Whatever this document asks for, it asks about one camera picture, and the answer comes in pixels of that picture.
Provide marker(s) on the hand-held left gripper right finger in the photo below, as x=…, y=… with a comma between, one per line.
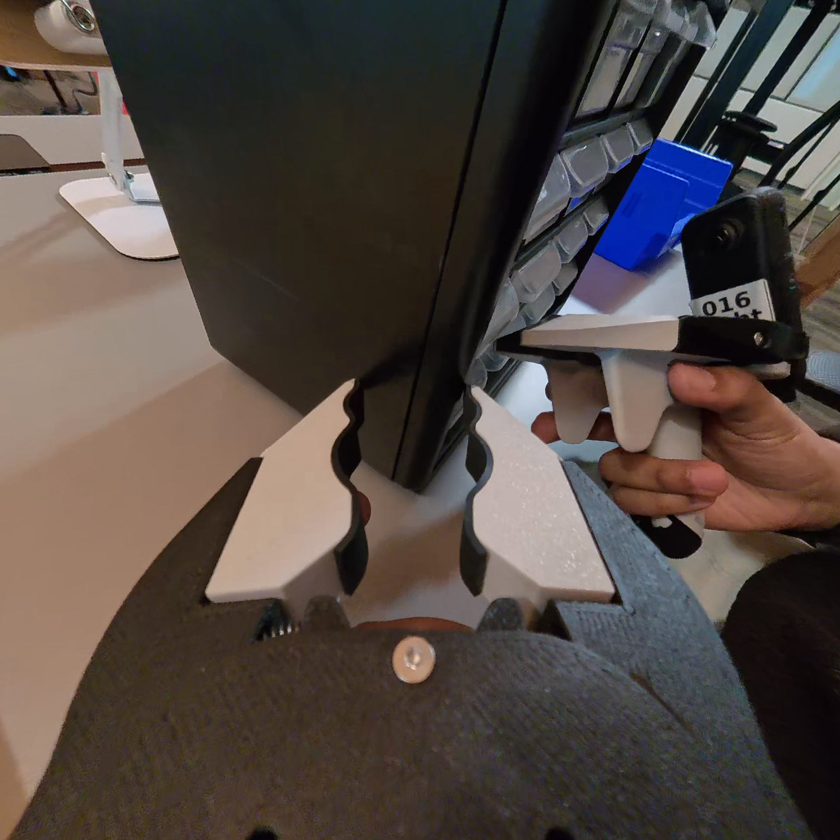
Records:
x=535, y=525

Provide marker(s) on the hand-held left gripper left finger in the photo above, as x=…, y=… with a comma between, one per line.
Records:
x=282, y=518

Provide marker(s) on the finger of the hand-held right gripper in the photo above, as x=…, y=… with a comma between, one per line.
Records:
x=604, y=331

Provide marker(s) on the black drawer cabinet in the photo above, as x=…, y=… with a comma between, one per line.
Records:
x=295, y=197

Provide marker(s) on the person's right hand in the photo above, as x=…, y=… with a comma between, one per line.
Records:
x=754, y=459

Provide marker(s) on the blue plastic bin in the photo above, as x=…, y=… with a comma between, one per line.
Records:
x=663, y=197

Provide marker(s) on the rows of clear cabinet drawers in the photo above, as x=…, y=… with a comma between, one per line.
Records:
x=584, y=157

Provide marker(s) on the person's dark garment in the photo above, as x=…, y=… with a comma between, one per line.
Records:
x=787, y=669

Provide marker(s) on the white monitor stand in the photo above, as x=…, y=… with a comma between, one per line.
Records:
x=124, y=223

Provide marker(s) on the white rounded device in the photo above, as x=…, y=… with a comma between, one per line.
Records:
x=65, y=26

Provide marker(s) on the wooden side table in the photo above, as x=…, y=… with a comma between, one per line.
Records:
x=19, y=39

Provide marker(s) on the black metal frame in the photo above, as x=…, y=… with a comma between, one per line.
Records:
x=745, y=124

